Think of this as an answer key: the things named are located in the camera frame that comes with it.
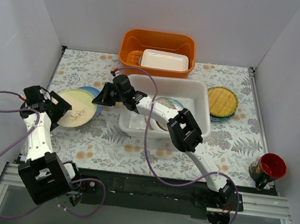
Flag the orange plastic basket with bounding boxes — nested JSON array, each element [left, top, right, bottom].
[[118, 28, 196, 79]]

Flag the teal beaded plate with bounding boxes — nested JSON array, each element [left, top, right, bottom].
[[210, 113, 235, 122]]

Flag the speckled oval plate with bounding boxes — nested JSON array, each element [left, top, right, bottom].
[[156, 97, 176, 131]]

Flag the white ribbed bowl plate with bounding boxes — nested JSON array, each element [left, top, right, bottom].
[[145, 116, 164, 131]]

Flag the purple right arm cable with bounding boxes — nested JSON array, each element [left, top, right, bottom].
[[92, 64, 256, 224]]

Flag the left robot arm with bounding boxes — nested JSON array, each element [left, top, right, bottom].
[[18, 85, 82, 205]]

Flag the beige and blue plate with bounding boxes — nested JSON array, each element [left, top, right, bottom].
[[168, 98, 184, 111]]

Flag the cream yellow plate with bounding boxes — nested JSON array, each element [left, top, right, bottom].
[[58, 88, 97, 128]]

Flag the red round object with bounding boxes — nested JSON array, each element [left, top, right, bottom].
[[248, 153, 287, 190]]

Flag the white plastic bin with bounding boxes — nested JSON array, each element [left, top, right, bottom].
[[118, 74, 211, 139]]

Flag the woven bamboo yellow plate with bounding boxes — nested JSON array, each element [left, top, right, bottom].
[[207, 86, 239, 118]]

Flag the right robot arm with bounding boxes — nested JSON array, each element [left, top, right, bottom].
[[92, 71, 240, 212]]

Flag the white rectangular dish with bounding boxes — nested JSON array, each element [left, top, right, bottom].
[[139, 49, 189, 71]]

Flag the aluminium frame rail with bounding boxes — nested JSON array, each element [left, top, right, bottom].
[[0, 163, 25, 187]]

